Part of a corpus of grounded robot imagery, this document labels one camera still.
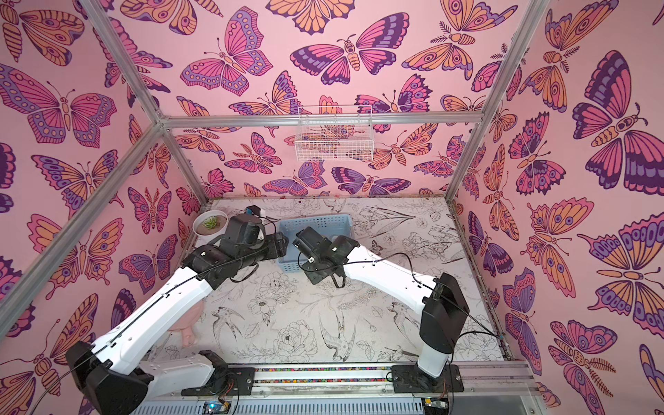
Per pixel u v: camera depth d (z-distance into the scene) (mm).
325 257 551
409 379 731
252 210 663
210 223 971
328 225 1085
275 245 660
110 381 375
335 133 950
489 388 731
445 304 422
